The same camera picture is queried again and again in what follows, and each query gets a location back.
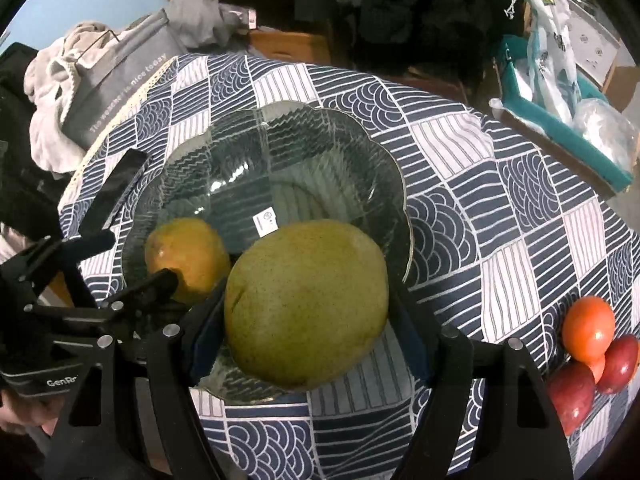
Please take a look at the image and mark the black bag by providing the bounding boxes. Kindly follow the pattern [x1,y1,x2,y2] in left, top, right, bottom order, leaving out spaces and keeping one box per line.
[0,42,68,241]

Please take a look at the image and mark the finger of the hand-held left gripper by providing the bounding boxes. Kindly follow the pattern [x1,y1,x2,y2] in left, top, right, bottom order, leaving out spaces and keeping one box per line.
[0,230,117,309]
[24,269,179,337]

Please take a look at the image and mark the printed white plastic bag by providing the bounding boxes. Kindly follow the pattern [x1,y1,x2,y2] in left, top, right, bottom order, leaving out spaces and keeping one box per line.
[515,0,583,126]

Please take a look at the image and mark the dark hanging clothes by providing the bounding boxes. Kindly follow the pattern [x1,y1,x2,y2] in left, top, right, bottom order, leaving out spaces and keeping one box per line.
[285,0,521,91]

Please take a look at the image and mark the teal plastic basket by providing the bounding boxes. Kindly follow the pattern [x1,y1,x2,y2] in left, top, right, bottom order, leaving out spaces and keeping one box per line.
[492,35,633,193]

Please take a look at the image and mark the scalloped glass bowl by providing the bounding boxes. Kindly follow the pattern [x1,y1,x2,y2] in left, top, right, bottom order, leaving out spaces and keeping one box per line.
[120,101,413,406]

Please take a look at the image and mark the red apple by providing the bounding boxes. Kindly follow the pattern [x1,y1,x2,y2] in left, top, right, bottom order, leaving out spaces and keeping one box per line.
[545,360,597,437]
[596,335,640,396]

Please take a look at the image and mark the orange-red tomato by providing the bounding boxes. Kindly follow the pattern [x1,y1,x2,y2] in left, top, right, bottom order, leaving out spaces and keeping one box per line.
[561,296,617,363]

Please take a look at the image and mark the beige cloth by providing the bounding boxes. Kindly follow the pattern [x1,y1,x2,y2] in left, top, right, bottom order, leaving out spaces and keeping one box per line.
[24,22,118,171]

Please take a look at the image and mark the grey garment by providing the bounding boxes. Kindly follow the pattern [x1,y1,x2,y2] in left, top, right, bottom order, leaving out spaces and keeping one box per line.
[165,0,258,56]

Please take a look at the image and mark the blue white patterned tablecloth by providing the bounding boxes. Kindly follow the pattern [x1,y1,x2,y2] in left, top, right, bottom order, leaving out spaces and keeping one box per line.
[57,52,640,480]

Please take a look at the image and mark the grey printed tote bag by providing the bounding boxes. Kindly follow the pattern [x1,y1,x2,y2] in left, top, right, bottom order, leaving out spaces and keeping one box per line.
[62,10,173,148]

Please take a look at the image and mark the green pear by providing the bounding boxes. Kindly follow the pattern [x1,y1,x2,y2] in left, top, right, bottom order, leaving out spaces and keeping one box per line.
[223,218,391,391]

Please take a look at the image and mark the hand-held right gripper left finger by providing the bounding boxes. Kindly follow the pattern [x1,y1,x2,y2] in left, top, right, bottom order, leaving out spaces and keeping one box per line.
[42,285,231,480]

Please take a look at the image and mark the black smartphone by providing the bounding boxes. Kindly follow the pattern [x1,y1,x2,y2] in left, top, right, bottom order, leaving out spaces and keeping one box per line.
[77,149,149,236]

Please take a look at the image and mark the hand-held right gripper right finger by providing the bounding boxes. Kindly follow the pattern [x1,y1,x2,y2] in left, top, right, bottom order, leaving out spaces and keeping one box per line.
[387,287,576,480]

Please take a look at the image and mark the white printed box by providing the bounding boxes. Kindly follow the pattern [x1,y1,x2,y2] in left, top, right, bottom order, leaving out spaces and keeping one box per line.
[570,5,621,76]

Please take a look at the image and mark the clear plastic bag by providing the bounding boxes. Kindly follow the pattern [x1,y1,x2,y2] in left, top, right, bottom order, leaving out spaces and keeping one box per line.
[572,97,640,173]

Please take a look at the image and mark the yellow-green mango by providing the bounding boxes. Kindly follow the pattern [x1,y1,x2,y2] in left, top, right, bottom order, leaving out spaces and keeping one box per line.
[144,217,232,306]

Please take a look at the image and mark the person's left hand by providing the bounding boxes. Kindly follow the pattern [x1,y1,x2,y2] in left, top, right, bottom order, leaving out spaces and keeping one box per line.
[0,394,66,436]

